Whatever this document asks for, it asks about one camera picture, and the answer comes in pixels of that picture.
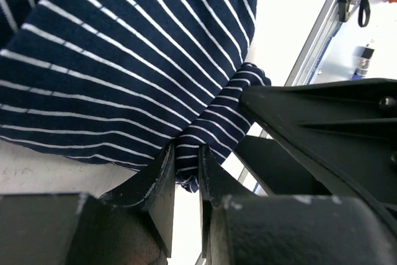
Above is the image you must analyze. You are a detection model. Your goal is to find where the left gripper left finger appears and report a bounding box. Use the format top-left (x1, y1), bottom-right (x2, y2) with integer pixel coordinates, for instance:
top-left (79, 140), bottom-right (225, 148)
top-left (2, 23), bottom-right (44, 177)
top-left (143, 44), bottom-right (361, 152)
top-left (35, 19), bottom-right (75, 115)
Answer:
top-left (1, 145), bottom-right (175, 264)

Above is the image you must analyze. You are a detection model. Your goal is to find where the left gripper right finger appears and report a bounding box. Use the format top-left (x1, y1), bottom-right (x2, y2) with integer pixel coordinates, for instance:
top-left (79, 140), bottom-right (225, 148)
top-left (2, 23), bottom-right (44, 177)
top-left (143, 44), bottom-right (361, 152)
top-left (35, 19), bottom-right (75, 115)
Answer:
top-left (198, 146), bottom-right (396, 264)

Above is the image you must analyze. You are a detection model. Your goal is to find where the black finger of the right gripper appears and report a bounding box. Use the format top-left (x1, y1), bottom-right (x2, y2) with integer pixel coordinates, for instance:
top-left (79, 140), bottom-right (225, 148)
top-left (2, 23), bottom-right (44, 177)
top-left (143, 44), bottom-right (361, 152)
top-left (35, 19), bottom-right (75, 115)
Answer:
top-left (240, 79), bottom-right (396, 214)

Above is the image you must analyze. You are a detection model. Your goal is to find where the navy striped underwear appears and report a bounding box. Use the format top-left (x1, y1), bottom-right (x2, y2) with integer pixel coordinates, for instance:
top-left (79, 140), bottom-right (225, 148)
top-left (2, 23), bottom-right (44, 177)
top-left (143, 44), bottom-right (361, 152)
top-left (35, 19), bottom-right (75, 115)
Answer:
top-left (1, 0), bottom-right (271, 192)

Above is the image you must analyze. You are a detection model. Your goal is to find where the aluminium frame rail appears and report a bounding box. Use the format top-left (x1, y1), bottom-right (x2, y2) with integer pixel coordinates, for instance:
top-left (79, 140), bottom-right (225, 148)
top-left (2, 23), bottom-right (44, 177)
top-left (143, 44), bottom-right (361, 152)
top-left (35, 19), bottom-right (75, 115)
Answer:
top-left (235, 0), bottom-right (397, 196)

